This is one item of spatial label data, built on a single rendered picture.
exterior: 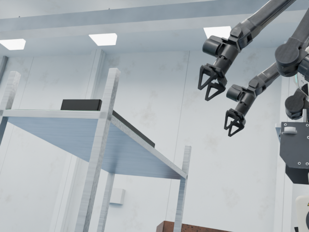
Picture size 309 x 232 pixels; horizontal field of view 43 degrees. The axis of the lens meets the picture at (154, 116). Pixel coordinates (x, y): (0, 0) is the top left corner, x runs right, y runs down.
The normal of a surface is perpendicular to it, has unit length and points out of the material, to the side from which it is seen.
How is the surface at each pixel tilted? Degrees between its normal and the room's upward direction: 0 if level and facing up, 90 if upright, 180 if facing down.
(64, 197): 90
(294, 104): 89
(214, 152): 90
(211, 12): 90
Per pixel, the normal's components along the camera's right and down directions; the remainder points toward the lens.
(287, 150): -0.37, -0.36
